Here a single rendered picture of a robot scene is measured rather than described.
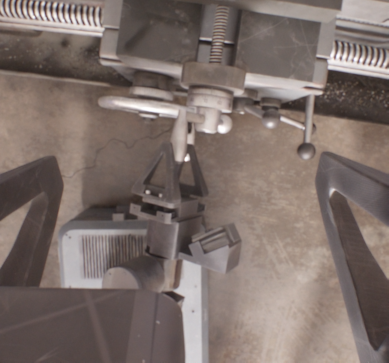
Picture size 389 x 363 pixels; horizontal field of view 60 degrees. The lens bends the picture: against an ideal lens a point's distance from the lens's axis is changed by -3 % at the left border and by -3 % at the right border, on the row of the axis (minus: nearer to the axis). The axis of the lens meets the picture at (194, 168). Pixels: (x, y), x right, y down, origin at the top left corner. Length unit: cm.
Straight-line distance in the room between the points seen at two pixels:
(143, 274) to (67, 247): 86
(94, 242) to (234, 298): 66
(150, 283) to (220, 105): 26
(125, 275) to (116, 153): 105
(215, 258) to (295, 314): 123
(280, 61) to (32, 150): 120
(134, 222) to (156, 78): 65
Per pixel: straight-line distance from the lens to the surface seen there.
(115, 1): 66
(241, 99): 73
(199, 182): 50
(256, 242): 150
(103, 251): 125
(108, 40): 64
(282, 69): 55
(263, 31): 56
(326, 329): 174
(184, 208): 46
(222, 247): 44
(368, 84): 113
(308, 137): 78
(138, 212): 46
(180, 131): 47
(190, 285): 126
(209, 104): 51
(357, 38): 92
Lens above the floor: 141
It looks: 84 degrees down
